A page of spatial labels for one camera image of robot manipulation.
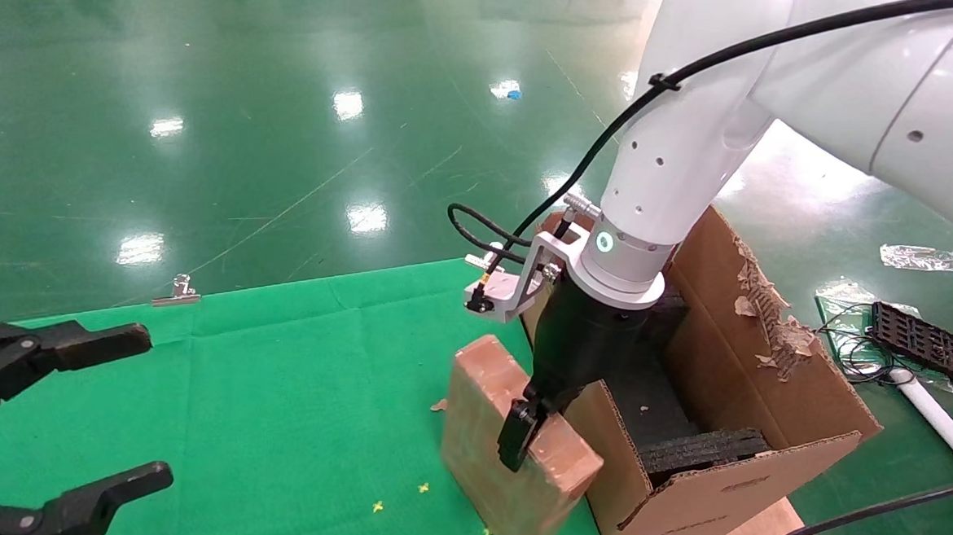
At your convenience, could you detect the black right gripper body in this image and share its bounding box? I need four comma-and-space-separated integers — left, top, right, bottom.
518, 276, 665, 418

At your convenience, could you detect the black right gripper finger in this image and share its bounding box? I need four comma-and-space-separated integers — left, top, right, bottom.
495, 394, 553, 473

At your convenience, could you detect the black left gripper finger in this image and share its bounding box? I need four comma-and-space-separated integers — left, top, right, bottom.
0, 460, 178, 535
0, 314, 156, 428

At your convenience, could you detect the small brown cardboard box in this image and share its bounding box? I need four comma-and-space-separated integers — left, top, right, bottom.
435, 329, 607, 535

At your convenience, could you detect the large open cardboard carton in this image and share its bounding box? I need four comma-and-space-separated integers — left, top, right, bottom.
515, 194, 889, 535

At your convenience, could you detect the metal binder clip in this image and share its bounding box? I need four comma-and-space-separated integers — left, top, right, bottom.
151, 273, 202, 307

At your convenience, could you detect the black foam insert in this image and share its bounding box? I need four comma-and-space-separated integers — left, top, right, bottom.
600, 285, 774, 489

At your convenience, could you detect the green table cloth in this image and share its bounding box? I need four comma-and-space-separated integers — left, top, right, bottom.
0, 251, 605, 535

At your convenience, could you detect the light wooden board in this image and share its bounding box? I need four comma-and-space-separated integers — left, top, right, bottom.
705, 494, 818, 535

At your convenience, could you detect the crumpled clear plastic bag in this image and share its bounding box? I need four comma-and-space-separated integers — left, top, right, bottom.
879, 240, 953, 275

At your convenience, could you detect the black plastic grid tray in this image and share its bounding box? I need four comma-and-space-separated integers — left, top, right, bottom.
866, 297, 953, 398

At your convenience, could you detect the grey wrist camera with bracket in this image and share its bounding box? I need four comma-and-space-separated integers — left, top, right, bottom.
459, 221, 590, 326

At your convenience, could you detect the thick sleeved black cable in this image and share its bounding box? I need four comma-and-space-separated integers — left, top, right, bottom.
447, 198, 563, 270

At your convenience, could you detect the clear bag with wires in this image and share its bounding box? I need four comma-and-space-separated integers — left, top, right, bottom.
814, 275, 953, 401

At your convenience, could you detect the white pipe frame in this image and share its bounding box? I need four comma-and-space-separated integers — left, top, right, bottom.
889, 365, 953, 520

